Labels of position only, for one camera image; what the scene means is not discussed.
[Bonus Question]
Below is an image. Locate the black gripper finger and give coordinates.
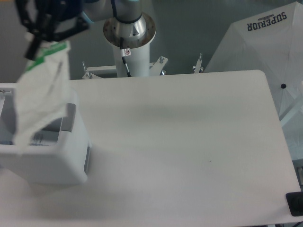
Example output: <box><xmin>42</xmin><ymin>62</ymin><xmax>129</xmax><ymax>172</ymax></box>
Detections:
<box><xmin>14</xmin><ymin>0</ymin><xmax>47</xmax><ymax>60</ymax></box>
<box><xmin>42</xmin><ymin>16</ymin><xmax>89</xmax><ymax>42</ymax></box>

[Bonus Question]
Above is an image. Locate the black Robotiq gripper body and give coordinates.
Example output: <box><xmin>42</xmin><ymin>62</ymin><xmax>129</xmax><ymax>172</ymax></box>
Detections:
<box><xmin>35</xmin><ymin>0</ymin><xmax>84</xmax><ymax>22</ymax></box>

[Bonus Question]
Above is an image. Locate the white plastic wrapper with print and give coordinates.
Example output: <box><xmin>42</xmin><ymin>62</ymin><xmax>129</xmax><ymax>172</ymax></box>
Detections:
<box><xmin>13</xmin><ymin>41</ymin><xmax>71</xmax><ymax>155</ymax></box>

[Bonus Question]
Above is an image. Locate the clear crushed plastic bottle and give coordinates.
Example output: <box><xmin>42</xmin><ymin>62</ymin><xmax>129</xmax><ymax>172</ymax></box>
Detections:
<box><xmin>0</xmin><ymin>140</ymin><xmax>14</xmax><ymax>145</ymax></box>

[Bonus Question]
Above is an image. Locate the silver and grey robot arm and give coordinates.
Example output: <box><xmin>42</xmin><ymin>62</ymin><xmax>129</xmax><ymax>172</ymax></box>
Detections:
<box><xmin>14</xmin><ymin>0</ymin><xmax>143</xmax><ymax>61</ymax></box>

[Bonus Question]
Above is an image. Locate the white plastic trash can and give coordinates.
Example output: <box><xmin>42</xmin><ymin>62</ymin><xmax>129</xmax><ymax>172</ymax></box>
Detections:
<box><xmin>0</xmin><ymin>83</ymin><xmax>92</xmax><ymax>185</ymax></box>

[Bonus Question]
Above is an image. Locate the white Superior umbrella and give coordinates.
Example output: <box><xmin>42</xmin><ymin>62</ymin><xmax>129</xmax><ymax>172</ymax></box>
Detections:
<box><xmin>205</xmin><ymin>2</ymin><xmax>303</xmax><ymax>163</ymax></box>

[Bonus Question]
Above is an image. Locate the black device at table edge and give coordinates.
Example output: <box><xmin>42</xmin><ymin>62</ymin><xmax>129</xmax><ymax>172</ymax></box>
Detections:
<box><xmin>285</xmin><ymin>192</ymin><xmax>303</xmax><ymax>217</ymax></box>

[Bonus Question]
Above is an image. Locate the black cable on pedestal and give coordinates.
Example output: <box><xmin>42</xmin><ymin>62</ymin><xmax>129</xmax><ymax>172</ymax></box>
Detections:
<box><xmin>119</xmin><ymin>37</ymin><xmax>132</xmax><ymax>78</ymax></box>

